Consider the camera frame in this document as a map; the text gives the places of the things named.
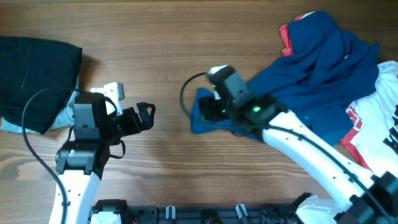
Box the blue polo shirt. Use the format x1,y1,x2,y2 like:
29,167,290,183
190,10,381,147

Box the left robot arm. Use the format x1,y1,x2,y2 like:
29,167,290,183
50,92,155,223

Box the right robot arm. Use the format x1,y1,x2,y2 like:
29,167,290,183
198,65,397,223

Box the light grey folded garment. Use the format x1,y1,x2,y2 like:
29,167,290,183
1,73,79,134

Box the black folded garment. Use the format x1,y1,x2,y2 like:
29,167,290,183
1,36,82,134

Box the red t-shirt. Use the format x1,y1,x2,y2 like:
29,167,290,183
279,24,371,170

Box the white printed t-shirt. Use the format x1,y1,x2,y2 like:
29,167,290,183
340,61,397,176

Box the right black cable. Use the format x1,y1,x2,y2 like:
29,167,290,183
179,72,398,224

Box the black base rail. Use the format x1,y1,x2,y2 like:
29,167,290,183
87,199,302,224

